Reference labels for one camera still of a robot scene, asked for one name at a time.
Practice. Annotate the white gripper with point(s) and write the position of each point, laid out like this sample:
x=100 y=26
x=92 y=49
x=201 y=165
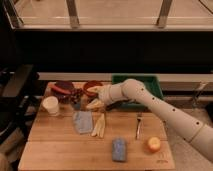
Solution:
x=108 y=95

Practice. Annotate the dark purple grapes bunch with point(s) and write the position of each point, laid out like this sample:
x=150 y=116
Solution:
x=76 y=95

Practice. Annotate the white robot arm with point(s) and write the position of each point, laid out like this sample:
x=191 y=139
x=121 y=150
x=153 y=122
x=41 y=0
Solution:
x=198 y=134

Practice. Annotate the green plastic tray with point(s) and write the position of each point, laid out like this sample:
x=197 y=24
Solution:
x=151 y=83

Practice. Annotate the red orange bowl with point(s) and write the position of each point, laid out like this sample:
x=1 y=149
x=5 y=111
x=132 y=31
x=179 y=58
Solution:
x=90 y=84

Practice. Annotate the blue small cup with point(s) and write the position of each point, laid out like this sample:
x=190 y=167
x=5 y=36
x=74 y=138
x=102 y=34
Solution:
x=77 y=106

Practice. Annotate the peeled banana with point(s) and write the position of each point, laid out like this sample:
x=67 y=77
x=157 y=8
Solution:
x=99 y=127

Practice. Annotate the light blue cloth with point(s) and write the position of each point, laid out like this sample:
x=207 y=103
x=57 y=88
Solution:
x=83 y=122

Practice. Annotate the dark maroon bowl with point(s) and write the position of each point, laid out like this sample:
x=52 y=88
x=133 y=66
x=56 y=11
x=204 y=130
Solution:
x=62 y=89

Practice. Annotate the white paper cup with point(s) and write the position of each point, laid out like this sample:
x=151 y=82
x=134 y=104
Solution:
x=51 y=104

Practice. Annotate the metal fork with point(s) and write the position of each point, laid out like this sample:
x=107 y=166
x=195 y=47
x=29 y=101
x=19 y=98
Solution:
x=139 y=120

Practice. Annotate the blue sponge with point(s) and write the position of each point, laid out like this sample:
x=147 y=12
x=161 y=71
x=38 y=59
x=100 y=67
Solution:
x=119 y=150

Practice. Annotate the orange fruit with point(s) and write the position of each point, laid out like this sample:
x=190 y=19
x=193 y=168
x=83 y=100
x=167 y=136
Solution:
x=154 y=144

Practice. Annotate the black chair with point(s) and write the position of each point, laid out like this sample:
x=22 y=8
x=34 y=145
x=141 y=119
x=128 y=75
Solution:
x=15 y=97

